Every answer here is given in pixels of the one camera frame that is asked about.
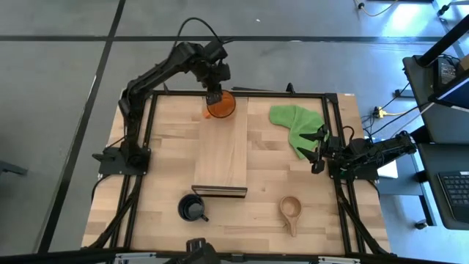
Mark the black diagonal pole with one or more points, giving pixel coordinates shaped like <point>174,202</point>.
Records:
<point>443,42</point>

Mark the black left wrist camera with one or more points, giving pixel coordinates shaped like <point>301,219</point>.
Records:
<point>216,51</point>

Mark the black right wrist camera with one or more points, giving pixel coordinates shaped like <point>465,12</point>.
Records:
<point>317,166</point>

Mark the black keyboard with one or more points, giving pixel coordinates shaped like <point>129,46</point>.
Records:
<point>456,194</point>

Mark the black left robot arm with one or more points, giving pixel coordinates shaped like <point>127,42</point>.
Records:
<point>135,91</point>

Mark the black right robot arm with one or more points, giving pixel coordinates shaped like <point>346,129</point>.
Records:
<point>384,150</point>

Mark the green microfibre cloth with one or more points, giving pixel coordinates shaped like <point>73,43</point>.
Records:
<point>293,117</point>

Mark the yellow power strip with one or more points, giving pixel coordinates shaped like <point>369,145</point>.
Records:
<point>381,112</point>

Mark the silver aluminium bar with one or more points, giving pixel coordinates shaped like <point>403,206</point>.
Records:
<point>339,260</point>
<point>135,258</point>

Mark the black table-level camera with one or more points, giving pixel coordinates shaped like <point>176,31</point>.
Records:
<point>201,251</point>

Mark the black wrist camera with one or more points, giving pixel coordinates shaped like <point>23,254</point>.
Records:
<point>317,166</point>
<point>216,51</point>

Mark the black electronic box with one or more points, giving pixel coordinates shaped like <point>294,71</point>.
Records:
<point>447,71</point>

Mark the orange plastic cup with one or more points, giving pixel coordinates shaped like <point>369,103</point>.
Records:
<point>225,110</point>

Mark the black caster wheel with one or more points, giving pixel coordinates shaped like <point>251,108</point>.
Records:
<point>421,224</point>

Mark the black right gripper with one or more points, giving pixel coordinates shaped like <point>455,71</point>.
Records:
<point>331,146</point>

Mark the grey furniture leg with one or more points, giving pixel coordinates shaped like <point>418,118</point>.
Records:
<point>12,168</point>

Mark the dark blue enamel mug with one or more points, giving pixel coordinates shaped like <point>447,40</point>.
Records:
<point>192,209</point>

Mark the black aluminium table frame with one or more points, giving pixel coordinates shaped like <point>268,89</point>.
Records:
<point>278,94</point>

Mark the grey desk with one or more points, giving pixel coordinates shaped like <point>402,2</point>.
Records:
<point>447,128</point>

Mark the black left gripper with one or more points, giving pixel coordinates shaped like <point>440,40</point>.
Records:
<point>216,73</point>

